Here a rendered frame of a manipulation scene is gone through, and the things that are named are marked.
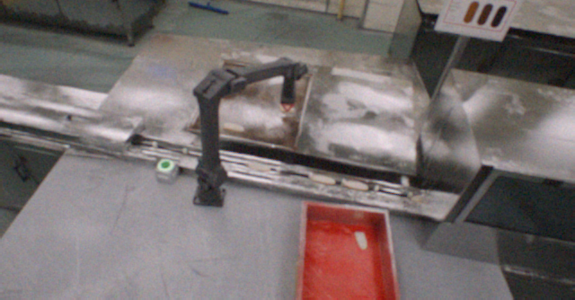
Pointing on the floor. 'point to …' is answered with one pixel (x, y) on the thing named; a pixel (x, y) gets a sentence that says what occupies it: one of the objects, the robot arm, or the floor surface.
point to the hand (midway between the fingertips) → (287, 107)
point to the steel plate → (178, 68)
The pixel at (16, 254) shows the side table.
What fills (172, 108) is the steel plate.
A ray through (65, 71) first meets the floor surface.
